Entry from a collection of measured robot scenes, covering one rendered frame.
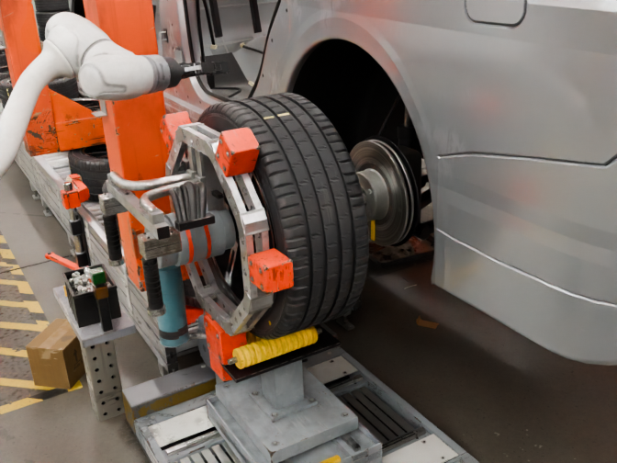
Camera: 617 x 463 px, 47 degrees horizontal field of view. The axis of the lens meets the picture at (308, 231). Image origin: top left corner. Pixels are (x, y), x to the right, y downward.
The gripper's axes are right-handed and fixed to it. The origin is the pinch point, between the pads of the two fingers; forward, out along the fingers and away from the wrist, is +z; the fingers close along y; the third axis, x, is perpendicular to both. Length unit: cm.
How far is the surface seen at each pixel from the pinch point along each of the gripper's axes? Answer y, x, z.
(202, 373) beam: -54, -102, 22
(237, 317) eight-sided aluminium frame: 6, -64, -16
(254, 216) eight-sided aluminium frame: 21.3, -36.4, -19.3
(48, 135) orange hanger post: -215, -8, 88
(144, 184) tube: -10.6, -26.1, -22.9
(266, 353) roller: 4, -78, -5
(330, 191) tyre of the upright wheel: 32.3, -34.3, -3.2
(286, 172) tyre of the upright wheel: 26.4, -27.7, -11.4
